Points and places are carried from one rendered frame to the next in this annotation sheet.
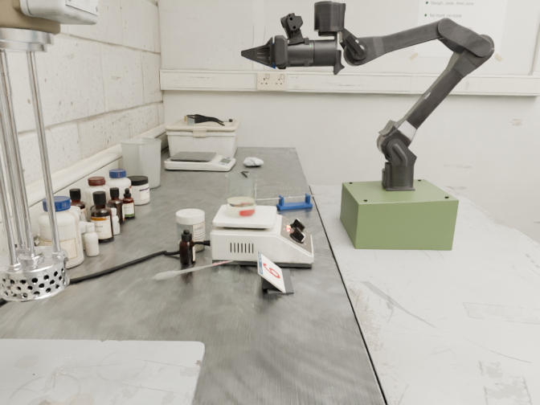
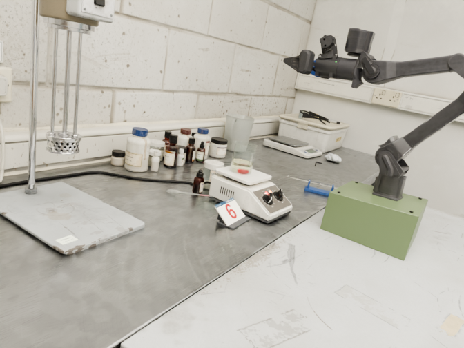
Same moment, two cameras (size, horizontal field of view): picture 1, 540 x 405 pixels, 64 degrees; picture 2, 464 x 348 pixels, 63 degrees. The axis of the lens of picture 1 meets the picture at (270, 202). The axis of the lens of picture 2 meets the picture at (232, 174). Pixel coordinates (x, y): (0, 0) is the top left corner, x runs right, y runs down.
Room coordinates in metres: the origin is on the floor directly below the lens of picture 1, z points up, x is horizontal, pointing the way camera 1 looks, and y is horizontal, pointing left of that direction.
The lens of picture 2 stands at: (-0.06, -0.44, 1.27)
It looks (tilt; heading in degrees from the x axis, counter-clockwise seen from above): 16 degrees down; 30
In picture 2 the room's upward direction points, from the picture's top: 10 degrees clockwise
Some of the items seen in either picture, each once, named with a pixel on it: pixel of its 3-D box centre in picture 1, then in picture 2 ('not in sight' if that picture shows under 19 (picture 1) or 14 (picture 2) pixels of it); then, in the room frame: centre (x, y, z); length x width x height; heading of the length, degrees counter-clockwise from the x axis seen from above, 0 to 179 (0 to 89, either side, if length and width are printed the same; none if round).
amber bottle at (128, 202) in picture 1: (128, 202); (201, 151); (1.05, 0.36, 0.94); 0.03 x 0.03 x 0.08
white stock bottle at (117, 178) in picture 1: (119, 191); (201, 143); (1.09, 0.40, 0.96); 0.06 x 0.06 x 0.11
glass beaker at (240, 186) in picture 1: (241, 196); (242, 158); (0.82, 0.06, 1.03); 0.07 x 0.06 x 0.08; 2
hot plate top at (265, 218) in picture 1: (246, 215); (244, 174); (0.83, 0.05, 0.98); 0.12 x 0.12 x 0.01; 87
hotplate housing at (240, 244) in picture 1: (259, 236); (248, 191); (0.83, 0.02, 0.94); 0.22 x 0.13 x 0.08; 87
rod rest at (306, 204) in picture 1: (294, 201); (320, 188); (1.16, -0.07, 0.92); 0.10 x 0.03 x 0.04; 108
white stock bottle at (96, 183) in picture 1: (98, 198); (184, 143); (1.03, 0.43, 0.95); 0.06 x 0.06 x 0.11
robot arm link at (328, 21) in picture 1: (340, 32); (364, 54); (1.00, -0.15, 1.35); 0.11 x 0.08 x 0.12; 87
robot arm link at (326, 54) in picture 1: (329, 53); (353, 70); (1.00, -0.12, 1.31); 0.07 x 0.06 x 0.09; 87
